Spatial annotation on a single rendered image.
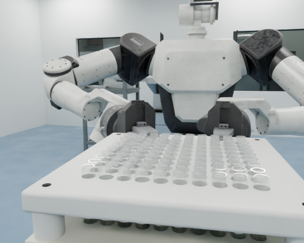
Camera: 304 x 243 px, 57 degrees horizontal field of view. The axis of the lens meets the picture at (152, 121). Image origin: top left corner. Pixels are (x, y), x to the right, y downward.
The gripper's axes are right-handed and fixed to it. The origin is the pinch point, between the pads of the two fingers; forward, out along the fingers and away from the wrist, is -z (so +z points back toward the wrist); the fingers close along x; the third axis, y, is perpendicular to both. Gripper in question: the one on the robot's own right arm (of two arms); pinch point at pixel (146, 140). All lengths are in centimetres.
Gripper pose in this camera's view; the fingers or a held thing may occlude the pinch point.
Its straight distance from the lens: 46.0
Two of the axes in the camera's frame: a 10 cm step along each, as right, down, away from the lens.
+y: -9.3, 0.5, -3.6
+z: -3.6, -1.4, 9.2
